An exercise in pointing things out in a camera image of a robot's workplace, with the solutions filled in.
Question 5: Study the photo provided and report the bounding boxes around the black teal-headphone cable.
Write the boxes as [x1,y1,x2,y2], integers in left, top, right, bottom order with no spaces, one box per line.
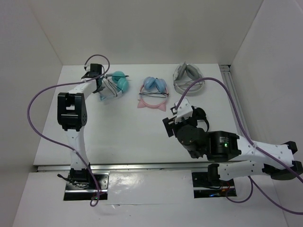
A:
[103,74,131,97]

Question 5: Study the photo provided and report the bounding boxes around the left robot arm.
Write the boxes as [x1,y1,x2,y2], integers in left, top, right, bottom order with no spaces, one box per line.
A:
[57,63,104,189]

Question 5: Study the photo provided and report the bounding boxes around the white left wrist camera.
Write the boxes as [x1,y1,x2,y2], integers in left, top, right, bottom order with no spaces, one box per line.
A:
[84,64,90,71]

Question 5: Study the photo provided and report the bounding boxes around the pink blue cat-ear headphones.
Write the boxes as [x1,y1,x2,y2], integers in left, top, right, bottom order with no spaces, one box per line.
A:
[137,77,169,112]

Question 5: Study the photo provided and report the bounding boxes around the black pink-headphone cable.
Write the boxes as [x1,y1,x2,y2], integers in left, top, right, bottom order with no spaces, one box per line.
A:
[139,91,171,99]

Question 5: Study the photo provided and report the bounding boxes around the teal cat-ear headphones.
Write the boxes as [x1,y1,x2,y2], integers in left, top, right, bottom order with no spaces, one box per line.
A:
[98,71,129,101]

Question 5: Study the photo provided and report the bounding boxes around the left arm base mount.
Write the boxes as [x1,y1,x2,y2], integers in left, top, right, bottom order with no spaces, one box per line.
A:
[60,172,109,201]

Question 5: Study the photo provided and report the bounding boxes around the aluminium side rail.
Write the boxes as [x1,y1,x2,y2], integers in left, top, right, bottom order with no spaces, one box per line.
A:
[219,65,250,137]

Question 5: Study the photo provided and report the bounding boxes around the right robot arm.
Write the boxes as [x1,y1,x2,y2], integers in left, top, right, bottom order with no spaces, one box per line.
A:
[162,107,303,185]

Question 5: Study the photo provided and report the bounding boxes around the white grey headphones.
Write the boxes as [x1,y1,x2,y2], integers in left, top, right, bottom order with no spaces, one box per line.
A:
[173,62,205,96]

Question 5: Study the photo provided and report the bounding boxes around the aluminium front rail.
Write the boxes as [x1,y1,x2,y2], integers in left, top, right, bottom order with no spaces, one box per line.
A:
[35,162,228,172]

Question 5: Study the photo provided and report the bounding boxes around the black headphones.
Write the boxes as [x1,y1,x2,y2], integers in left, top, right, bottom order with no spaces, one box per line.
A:
[193,106,210,132]

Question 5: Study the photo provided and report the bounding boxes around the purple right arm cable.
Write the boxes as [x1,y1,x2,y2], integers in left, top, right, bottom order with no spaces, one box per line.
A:
[174,77,303,216]

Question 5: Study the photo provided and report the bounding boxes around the white headphone cable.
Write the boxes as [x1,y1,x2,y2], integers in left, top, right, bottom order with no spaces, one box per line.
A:
[174,79,205,87]

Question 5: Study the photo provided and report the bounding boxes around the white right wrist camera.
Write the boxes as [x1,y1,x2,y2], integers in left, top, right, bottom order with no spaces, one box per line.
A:
[171,98,193,124]

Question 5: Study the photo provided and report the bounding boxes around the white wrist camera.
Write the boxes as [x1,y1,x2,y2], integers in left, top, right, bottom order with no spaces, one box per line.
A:
[171,98,193,124]
[84,64,90,71]

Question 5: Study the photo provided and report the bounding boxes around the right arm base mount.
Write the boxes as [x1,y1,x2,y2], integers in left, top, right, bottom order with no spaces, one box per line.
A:
[191,163,237,198]

